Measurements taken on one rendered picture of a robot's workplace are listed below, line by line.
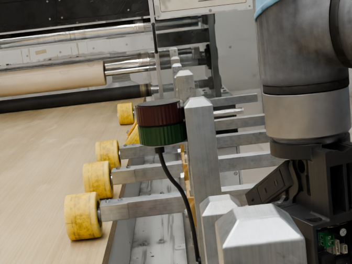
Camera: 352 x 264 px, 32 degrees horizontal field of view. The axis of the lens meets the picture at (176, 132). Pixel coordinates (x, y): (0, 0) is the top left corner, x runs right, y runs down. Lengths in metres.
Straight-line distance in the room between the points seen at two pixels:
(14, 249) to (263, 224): 0.89
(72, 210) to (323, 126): 0.63
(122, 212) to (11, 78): 2.14
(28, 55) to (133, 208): 2.11
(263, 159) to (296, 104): 0.81
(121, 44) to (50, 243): 2.03
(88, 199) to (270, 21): 0.63
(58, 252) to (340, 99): 0.66
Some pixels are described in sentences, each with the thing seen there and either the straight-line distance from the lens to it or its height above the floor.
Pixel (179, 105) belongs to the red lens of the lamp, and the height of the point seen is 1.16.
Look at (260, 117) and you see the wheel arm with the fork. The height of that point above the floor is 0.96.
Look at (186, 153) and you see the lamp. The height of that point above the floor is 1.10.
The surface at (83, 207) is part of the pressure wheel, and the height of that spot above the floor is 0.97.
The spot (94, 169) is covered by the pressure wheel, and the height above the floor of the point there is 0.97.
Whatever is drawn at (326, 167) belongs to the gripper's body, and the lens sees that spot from 0.52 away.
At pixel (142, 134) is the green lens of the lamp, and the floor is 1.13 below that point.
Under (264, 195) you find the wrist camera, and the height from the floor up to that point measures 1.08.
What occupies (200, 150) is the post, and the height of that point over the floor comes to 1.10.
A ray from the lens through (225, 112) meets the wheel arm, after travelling 2.83.
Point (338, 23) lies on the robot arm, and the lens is 0.50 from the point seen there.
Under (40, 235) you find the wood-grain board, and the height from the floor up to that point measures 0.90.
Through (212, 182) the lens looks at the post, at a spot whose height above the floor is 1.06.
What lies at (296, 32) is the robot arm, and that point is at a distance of 0.52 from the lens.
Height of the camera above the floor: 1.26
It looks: 10 degrees down
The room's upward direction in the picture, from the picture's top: 7 degrees counter-clockwise
